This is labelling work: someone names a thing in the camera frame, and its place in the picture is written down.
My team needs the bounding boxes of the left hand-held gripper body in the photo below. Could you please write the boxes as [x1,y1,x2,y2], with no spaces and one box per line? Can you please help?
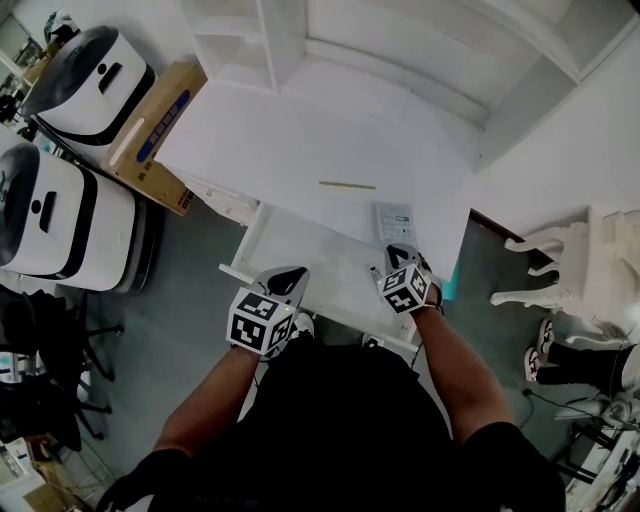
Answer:
[227,287,302,356]

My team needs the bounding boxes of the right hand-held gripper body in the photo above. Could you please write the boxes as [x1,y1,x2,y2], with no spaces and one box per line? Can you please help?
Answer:
[378,259,444,315]

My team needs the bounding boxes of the large white drawer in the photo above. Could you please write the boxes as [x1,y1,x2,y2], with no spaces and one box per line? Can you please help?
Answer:
[218,202,426,351]

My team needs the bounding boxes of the clear plastic bag with label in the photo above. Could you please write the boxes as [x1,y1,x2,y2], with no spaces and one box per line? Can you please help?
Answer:
[372,200,417,249]

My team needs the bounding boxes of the person's left forearm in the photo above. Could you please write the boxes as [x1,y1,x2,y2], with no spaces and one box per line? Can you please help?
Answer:
[157,347,261,456]

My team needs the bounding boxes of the person's right forearm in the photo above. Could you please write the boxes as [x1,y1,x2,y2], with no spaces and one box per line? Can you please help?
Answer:
[414,304,516,446]

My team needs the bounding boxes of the white desk with hutch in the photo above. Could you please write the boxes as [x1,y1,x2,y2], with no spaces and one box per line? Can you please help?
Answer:
[154,0,640,286]

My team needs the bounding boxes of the person's left white shoe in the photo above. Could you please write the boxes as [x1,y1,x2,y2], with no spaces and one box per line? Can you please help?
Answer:
[292,312,316,341]

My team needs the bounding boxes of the teal rolled mat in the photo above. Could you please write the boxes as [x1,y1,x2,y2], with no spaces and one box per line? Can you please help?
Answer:
[439,259,460,302]

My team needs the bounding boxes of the person's black clothing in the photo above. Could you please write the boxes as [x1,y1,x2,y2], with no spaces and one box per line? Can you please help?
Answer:
[97,334,566,512]

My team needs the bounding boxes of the brown cardboard box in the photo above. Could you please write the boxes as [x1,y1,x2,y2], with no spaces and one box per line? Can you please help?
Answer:
[99,60,209,217]

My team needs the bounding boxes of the ornate white vanity table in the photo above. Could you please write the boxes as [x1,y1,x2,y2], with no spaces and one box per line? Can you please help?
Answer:
[489,203,640,346]

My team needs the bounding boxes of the white black-topped robot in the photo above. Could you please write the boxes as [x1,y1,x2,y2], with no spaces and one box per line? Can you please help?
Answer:
[0,142,166,294]
[22,24,156,161]

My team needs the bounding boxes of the black office chair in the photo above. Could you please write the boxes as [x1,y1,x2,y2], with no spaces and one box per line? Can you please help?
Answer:
[0,287,124,381]
[0,369,114,454]

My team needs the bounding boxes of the black metal rack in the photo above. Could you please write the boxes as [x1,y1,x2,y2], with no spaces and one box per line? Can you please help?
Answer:
[554,419,640,484]

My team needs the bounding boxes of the black floor cable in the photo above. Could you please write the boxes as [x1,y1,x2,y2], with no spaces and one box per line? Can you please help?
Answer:
[519,388,612,431]

